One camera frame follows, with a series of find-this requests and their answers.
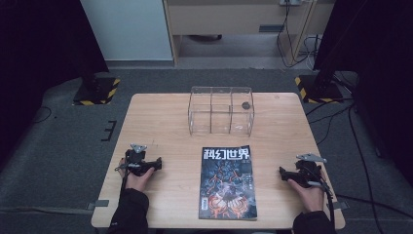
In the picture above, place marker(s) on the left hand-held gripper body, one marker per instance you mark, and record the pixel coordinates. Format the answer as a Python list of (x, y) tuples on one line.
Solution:
[(136, 160)]

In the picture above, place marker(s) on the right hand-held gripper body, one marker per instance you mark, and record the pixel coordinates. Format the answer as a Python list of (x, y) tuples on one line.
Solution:
[(307, 171)]

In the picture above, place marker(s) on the dark illustrated magazine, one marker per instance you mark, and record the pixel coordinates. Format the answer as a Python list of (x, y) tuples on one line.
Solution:
[(227, 185)]

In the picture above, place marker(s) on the clear acrylic divided rack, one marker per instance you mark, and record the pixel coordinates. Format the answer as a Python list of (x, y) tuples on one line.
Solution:
[(220, 112)]

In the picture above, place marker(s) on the person's left hand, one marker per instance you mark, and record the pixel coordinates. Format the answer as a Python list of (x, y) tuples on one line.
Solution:
[(139, 182)]

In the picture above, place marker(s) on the person's right hand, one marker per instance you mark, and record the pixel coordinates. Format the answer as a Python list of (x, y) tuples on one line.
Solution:
[(310, 197)]

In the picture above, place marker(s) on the black tape floor mark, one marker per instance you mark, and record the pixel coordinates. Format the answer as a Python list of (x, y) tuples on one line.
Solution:
[(109, 130)]

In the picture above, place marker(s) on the grey tape strip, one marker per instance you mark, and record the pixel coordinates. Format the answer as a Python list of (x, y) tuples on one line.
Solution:
[(98, 204)]

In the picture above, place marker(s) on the black stand base striped edge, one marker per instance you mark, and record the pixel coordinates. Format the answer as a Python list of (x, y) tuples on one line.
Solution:
[(319, 91), (95, 92)]

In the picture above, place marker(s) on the small dark round sticker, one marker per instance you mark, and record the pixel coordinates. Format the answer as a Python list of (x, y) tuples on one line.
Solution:
[(245, 105)]

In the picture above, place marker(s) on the black curtain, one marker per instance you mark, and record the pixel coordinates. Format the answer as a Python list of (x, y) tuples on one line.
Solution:
[(42, 65), (376, 65)]

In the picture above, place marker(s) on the white panel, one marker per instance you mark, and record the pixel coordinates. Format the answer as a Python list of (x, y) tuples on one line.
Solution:
[(126, 29)]

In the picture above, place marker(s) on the light wooden desk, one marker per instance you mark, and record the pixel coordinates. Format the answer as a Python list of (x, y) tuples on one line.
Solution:
[(227, 19)]

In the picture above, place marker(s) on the white power strip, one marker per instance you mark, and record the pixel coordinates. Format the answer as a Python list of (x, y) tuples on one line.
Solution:
[(290, 2)]

